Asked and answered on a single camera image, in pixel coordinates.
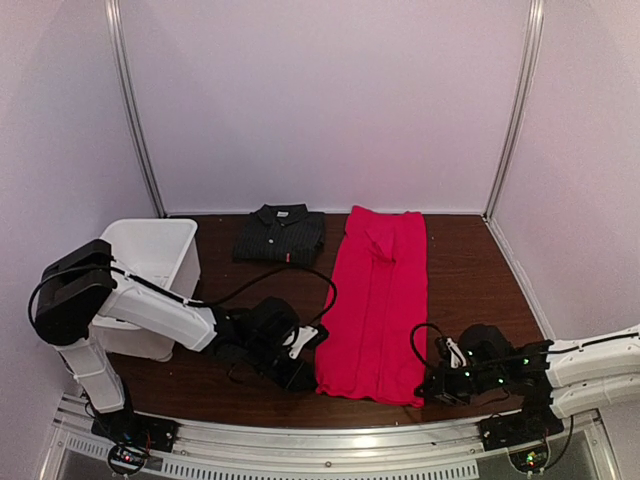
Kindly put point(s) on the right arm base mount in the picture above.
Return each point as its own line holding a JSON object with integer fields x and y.
{"x": 535, "y": 422}

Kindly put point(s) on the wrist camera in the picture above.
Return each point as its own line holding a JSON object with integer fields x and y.
{"x": 450, "y": 351}
{"x": 307, "y": 337}

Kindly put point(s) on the dark pinstriped shirt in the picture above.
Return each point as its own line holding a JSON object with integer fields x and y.
{"x": 281, "y": 233}

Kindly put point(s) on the left round circuit board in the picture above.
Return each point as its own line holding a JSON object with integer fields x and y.
{"x": 126, "y": 460}

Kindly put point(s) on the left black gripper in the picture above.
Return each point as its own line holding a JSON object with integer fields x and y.
{"x": 291, "y": 380}

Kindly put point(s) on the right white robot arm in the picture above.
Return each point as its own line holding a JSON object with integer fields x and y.
{"x": 560, "y": 377}

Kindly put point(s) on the round circuit board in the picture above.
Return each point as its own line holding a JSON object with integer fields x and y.
{"x": 126, "y": 460}
{"x": 529, "y": 460}

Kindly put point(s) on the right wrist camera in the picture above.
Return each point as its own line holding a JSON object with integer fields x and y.
{"x": 450, "y": 351}

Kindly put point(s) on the red garment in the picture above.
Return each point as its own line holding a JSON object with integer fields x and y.
{"x": 382, "y": 292}

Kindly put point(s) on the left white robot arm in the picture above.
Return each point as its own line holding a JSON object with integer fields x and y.
{"x": 89, "y": 282}

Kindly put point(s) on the right round circuit board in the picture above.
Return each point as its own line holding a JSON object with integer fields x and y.
{"x": 529, "y": 460}

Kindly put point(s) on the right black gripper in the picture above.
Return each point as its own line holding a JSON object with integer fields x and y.
{"x": 441, "y": 386}

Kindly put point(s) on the right aluminium frame post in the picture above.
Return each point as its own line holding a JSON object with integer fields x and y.
{"x": 529, "y": 59}

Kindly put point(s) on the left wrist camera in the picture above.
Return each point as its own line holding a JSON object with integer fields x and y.
{"x": 307, "y": 337}

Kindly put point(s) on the left aluminium frame post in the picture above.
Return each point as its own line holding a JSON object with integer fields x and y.
{"x": 132, "y": 114}

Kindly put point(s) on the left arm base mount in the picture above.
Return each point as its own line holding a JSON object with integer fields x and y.
{"x": 128, "y": 428}

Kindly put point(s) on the aluminium frame post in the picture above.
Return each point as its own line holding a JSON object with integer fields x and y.
{"x": 529, "y": 59}
{"x": 132, "y": 114}

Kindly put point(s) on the front aluminium rail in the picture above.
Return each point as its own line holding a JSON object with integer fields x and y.
{"x": 442, "y": 450}

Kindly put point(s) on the white plastic laundry bin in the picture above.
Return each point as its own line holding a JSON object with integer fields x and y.
{"x": 162, "y": 251}

